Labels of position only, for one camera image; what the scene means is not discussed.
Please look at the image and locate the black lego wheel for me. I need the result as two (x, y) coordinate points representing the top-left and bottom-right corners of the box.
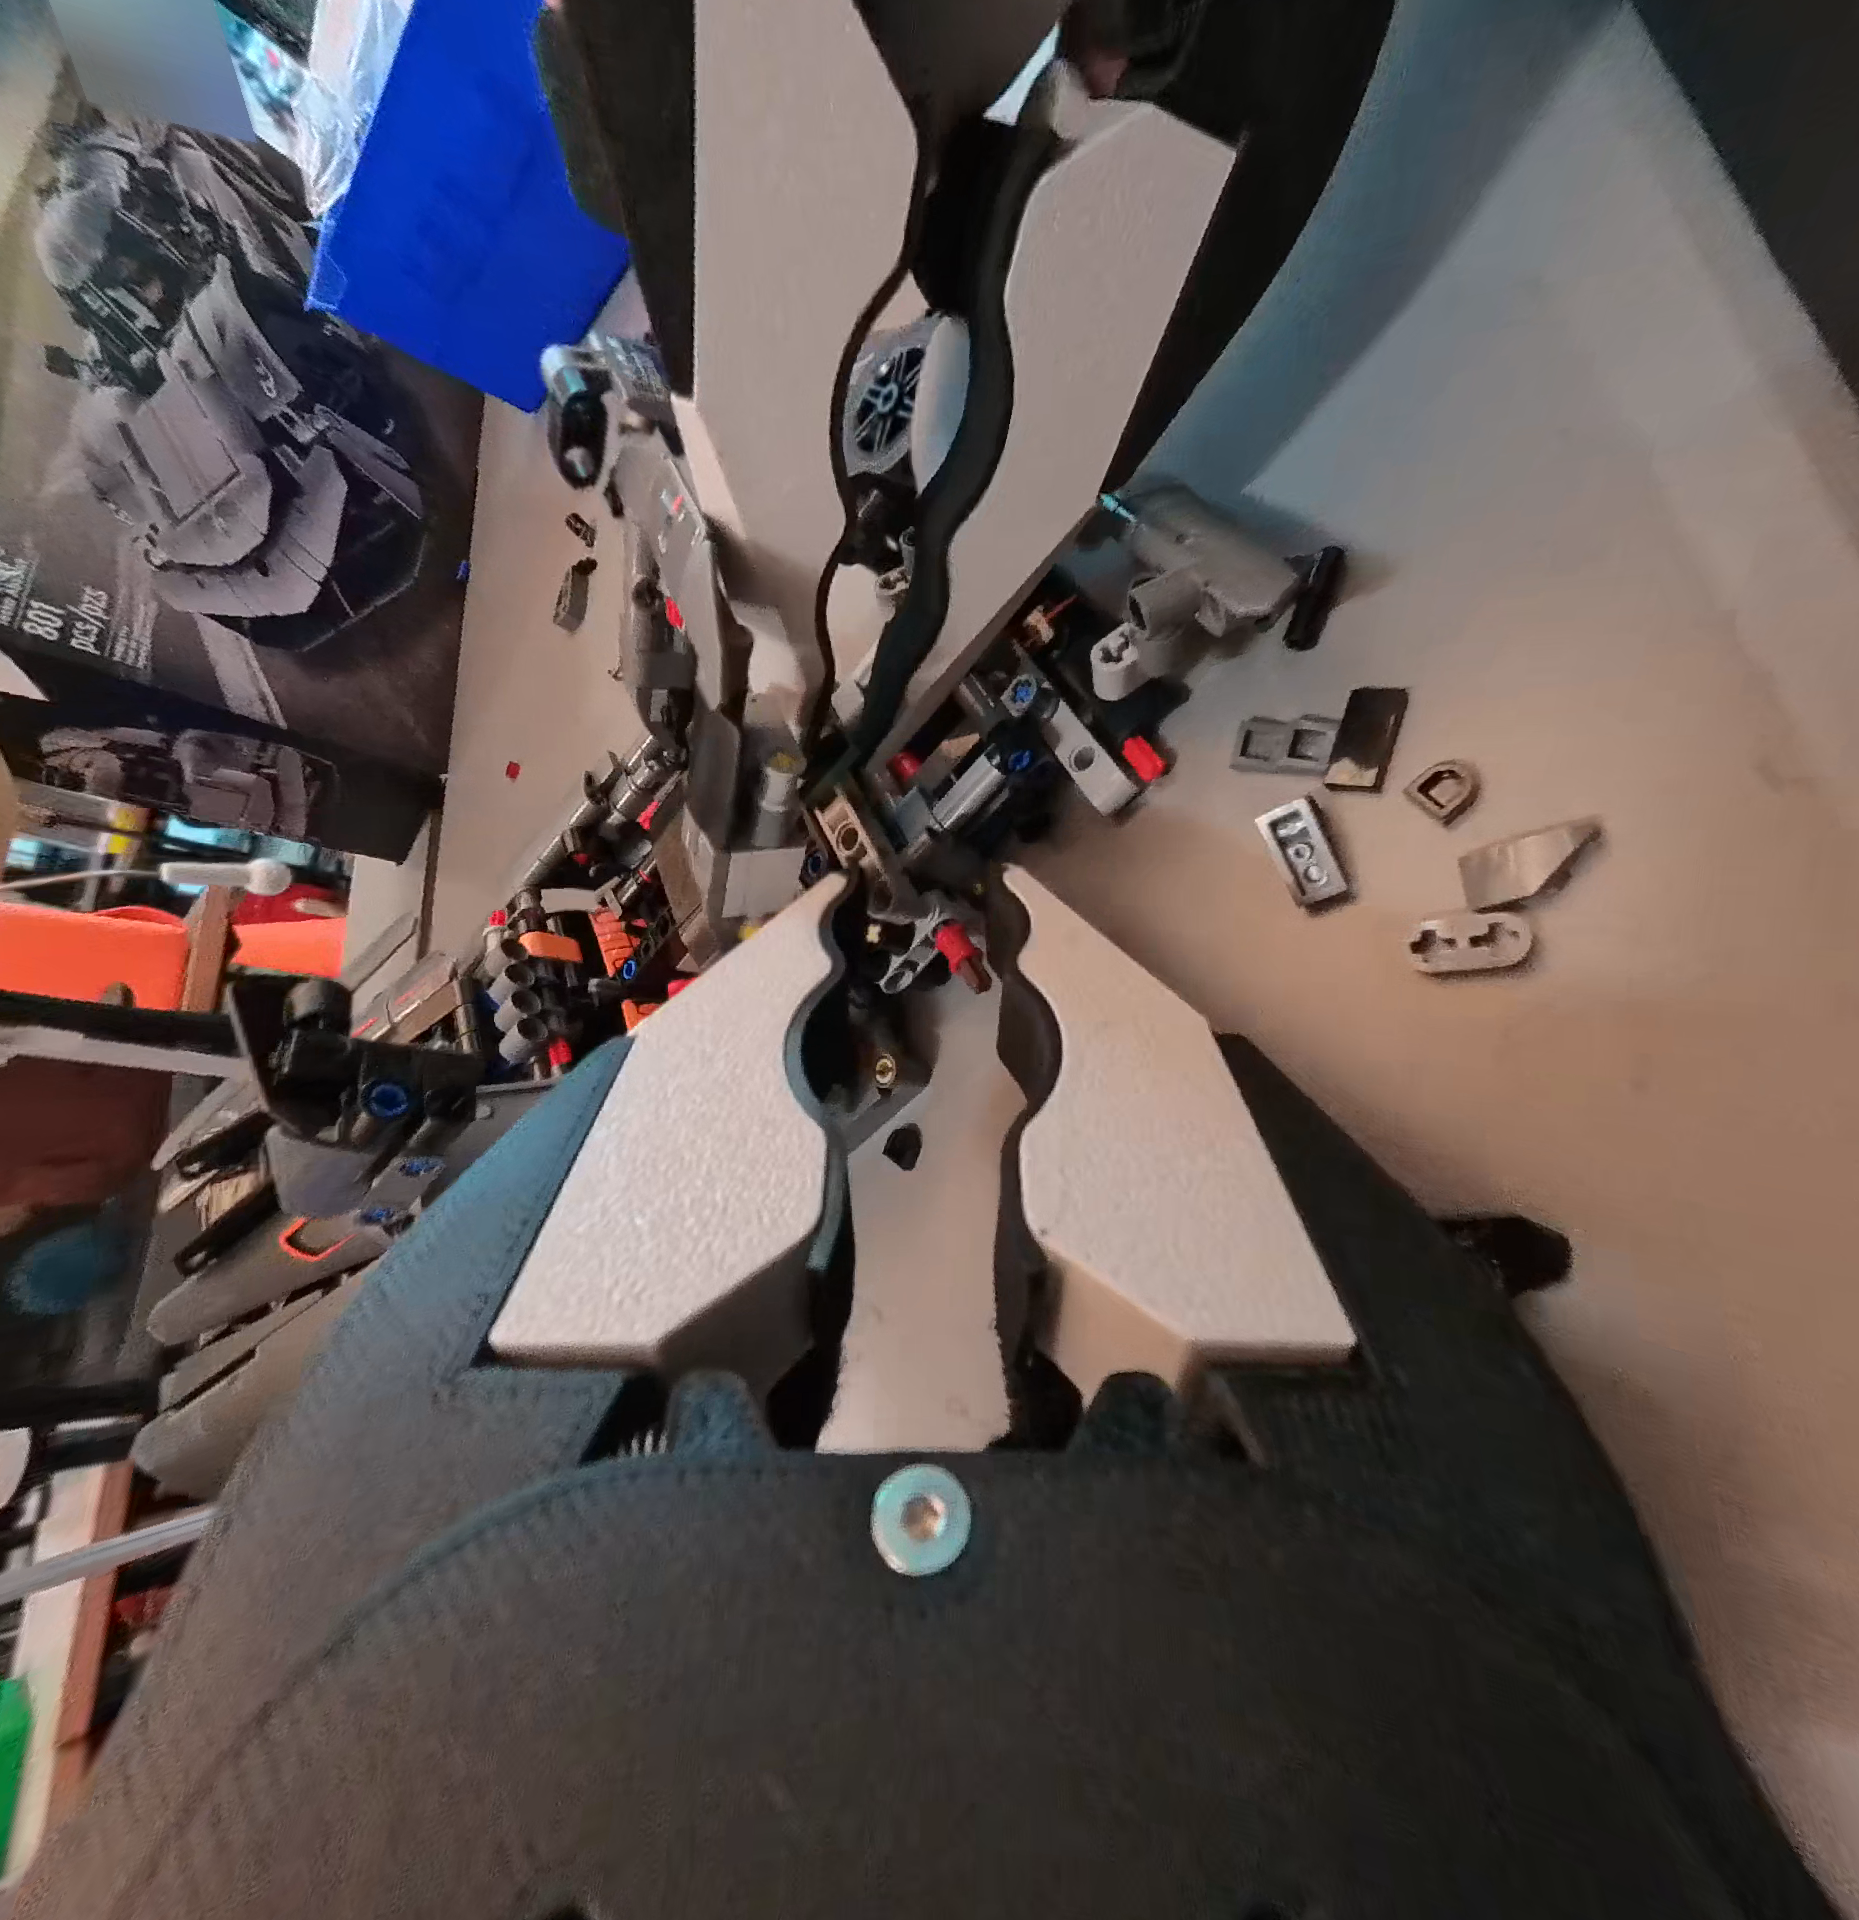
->
(844, 313), (969, 487)

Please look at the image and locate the grey lego car model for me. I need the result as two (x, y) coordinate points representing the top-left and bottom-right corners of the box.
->
(124, 336), (1171, 1488)

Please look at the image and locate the bright blue object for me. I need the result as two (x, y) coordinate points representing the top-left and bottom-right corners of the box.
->
(308, 0), (633, 415)

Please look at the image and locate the orange box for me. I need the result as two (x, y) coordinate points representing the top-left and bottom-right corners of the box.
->
(0, 901), (347, 1014)

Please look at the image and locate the black lego slope piece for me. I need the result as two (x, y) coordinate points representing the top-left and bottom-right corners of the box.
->
(1447, 1216), (1575, 1293)

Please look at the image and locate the black cardboard box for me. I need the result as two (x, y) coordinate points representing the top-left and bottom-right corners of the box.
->
(0, 59), (487, 862)

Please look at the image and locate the grey lego slope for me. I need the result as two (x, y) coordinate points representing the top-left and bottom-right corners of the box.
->
(1458, 818), (1604, 913)

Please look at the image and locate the grey lego connector assembly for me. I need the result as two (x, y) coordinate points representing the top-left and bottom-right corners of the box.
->
(1231, 712), (1347, 777)

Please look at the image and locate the grey studded lego plate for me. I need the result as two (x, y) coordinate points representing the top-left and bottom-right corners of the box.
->
(1254, 797), (1354, 913)

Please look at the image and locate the black lego tile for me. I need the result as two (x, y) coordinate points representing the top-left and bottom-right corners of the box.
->
(1327, 687), (1410, 792)

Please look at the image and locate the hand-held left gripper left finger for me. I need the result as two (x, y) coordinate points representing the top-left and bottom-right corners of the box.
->
(487, 871), (859, 1445)

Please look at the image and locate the grey lego cross-hole piece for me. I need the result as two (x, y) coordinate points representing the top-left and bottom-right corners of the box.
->
(1407, 913), (1535, 977)

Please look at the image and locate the clear plastic bag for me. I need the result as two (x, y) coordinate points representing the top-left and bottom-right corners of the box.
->
(217, 0), (421, 211)

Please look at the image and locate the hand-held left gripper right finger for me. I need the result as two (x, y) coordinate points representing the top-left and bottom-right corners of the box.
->
(992, 862), (1361, 1445)

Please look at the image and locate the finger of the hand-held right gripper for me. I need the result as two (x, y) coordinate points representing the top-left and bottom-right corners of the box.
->
(694, 0), (933, 740)
(828, 67), (1247, 777)

